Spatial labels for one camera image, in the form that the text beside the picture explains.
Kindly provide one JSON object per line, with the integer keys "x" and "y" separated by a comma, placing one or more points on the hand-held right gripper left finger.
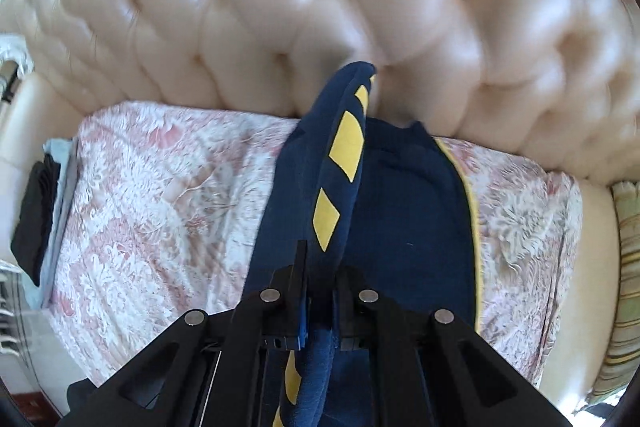
{"x": 301, "y": 322}

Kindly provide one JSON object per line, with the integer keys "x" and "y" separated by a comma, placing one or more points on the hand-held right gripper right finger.
{"x": 350, "y": 307}

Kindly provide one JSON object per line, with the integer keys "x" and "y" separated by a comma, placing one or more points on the navy garment with yellow marks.
{"x": 410, "y": 217}

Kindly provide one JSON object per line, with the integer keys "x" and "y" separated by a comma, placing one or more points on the stack of folded clothes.
{"x": 62, "y": 207}

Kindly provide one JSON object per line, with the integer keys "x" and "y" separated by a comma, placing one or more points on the pink floral blanket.
{"x": 165, "y": 207}

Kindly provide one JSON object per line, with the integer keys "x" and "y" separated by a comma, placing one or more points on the striped fringed pillow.
{"x": 625, "y": 282}

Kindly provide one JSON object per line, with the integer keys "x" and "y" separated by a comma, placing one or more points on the black folded cloth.
{"x": 35, "y": 217}

